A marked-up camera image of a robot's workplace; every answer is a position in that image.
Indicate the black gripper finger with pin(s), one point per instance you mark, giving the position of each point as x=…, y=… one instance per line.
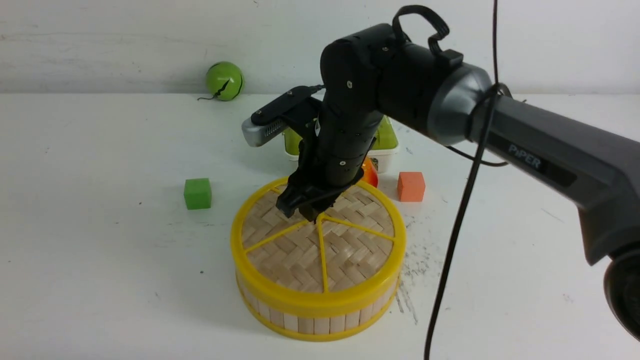
x=289, y=200
x=316, y=201

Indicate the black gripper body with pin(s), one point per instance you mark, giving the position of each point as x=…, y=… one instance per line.
x=331, y=160

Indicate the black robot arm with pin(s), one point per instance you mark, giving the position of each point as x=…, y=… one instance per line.
x=378, y=72

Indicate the yellow woven steamer lid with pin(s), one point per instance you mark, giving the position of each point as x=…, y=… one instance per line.
x=357, y=238

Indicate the yellow bamboo steamer base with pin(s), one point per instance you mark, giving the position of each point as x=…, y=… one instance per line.
x=318, y=316

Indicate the orange red toy peach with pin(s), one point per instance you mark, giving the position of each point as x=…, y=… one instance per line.
x=370, y=172

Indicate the white tray with green items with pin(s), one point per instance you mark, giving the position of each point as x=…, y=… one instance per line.
x=382, y=153

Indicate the orange foam cube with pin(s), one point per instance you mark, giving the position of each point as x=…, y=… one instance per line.
x=411, y=187

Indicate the green foam cube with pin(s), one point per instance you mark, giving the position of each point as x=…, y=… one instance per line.
x=197, y=193

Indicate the green toy ball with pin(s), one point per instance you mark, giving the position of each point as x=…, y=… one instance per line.
x=225, y=81

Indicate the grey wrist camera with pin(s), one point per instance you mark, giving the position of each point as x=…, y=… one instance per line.
x=296, y=109

